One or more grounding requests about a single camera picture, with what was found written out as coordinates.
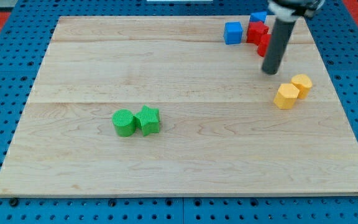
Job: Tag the wooden board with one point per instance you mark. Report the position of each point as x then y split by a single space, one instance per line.
221 135

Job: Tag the green star block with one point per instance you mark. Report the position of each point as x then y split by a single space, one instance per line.
148 120

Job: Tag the green cylinder block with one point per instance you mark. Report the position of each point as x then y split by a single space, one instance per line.
124 123

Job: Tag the blue cube block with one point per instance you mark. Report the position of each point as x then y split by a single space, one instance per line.
233 33

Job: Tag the yellow hexagon block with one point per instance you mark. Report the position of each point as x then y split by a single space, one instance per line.
286 96

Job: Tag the red star block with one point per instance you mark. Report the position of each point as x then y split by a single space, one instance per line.
255 31

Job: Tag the blue triangle block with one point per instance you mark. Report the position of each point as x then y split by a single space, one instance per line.
258 16

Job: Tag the yellow rounded block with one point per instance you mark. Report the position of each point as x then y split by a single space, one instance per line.
303 83

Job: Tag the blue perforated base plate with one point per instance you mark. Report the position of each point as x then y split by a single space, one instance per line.
23 42

